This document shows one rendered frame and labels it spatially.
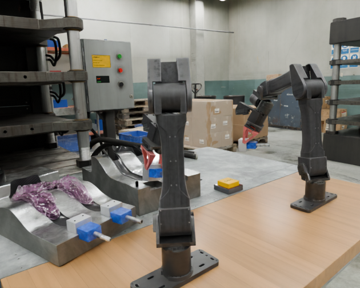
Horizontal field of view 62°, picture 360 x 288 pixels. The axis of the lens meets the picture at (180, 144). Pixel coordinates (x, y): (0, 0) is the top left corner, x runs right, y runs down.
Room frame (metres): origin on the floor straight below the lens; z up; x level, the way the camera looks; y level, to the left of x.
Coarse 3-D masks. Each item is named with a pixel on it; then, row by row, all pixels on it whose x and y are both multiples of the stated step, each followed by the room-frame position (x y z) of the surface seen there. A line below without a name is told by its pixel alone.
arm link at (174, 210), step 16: (160, 96) 0.61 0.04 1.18; (176, 96) 0.61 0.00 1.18; (160, 112) 0.60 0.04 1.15; (176, 112) 0.63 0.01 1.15; (160, 128) 0.60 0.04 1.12; (176, 128) 0.60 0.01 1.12; (176, 144) 0.60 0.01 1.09; (176, 160) 0.59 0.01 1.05; (176, 176) 0.59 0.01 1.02; (176, 192) 0.58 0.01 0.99; (160, 208) 0.58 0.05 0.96; (176, 208) 0.57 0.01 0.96; (160, 224) 0.57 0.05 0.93; (176, 224) 0.57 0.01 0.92
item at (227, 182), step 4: (220, 180) 1.10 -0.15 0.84; (224, 180) 1.10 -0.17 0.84; (228, 180) 1.10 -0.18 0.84; (232, 180) 1.10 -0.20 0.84; (236, 180) 1.10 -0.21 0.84; (220, 184) 1.09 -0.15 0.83; (224, 184) 1.07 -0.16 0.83; (228, 184) 1.06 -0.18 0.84; (232, 184) 1.07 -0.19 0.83; (236, 184) 1.08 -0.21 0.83; (228, 188) 1.06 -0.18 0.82
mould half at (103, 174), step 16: (96, 160) 1.13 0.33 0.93; (128, 160) 1.16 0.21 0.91; (96, 176) 1.14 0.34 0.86; (112, 176) 1.05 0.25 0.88; (192, 176) 1.01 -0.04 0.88; (112, 192) 1.03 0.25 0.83; (128, 192) 0.93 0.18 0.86; (144, 192) 0.89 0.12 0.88; (160, 192) 0.93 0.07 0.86; (192, 192) 1.01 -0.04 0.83; (144, 208) 0.89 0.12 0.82
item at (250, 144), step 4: (240, 140) 1.29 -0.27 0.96; (240, 144) 1.29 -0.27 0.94; (244, 144) 1.29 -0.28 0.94; (248, 144) 1.28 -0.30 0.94; (252, 144) 1.27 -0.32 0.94; (256, 144) 1.28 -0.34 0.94; (260, 144) 1.28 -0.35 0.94; (264, 144) 1.27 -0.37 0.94; (268, 144) 1.26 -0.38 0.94; (240, 148) 1.29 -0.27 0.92; (244, 148) 1.28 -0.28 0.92; (248, 148) 1.28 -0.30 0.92; (252, 148) 1.27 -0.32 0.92
